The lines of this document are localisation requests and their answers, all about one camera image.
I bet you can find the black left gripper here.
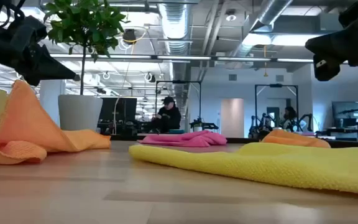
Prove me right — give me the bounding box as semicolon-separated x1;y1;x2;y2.
0;0;78;86

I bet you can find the orange microfiber towel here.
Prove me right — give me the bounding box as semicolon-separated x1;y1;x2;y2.
0;80;112;166
261;129;332;149

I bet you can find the yellow microfiber towel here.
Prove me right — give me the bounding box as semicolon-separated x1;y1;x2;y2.
128;142;358;198

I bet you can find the pink microfiber towel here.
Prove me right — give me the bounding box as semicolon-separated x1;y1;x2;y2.
137;129;228;148

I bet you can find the grey background monitor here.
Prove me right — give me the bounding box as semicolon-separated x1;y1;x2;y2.
331;101;358;121

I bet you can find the white plant pot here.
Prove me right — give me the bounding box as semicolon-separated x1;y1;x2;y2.
57;94;104;132

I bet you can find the person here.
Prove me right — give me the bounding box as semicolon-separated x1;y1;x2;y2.
150;96;182;133
280;106;298;130

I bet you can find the green leafy plant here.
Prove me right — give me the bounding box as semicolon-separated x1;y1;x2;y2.
44;0;131;96

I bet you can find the black background monitor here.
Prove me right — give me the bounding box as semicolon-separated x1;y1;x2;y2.
99;97;138;124

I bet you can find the pale door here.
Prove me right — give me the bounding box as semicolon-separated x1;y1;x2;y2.
221;98;245;139

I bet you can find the long ceiling light strip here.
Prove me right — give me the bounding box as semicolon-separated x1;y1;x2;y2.
50;54;315;63

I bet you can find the small background potted plant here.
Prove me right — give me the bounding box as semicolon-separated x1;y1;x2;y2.
192;117;204;133

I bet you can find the black metal stand frame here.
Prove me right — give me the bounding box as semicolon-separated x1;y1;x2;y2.
254;83;300;131
155;80;202;131

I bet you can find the black ceiling camera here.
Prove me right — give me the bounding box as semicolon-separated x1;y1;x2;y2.
122;28;137;45

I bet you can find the black aluminium table frame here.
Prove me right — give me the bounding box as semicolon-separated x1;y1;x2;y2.
110;133;358;148

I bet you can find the silver ceiling air duct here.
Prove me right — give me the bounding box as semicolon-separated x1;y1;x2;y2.
157;0;193;57

